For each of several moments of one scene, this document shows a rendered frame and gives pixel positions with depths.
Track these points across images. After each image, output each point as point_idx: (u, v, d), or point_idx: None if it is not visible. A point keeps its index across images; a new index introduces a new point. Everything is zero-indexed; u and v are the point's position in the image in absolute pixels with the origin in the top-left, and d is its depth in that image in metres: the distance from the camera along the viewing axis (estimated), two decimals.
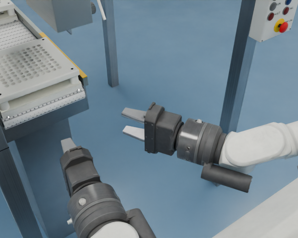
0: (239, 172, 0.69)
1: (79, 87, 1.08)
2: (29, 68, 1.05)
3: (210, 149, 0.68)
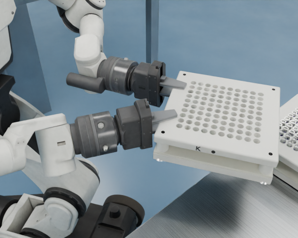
0: None
1: (153, 152, 0.76)
2: (207, 107, 0.78)
3: None
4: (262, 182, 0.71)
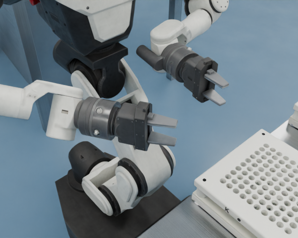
0: None
1: (194, 193, 0.80)
2: (262, 175, 0.77)
3: None
4: None
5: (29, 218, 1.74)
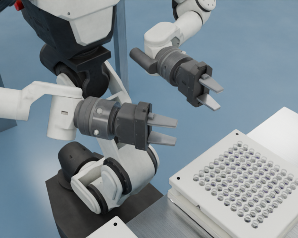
0: None
1: None
2: None
3: None
4: None
5: None
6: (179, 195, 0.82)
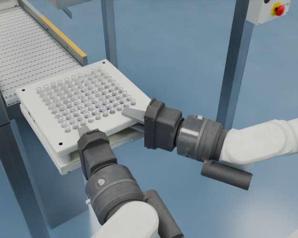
0: (240, 169, 0.69)
1: None
2: None
3: (211, 146, 0.68)
4: None
5: None
6: None
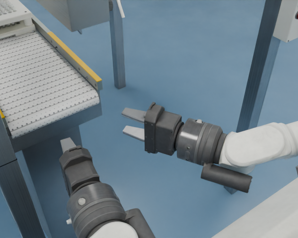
0: (239, 172, 0.69)
1: None
2: None
3: (210, 149, 0.68)
4: None
5: None
6: None
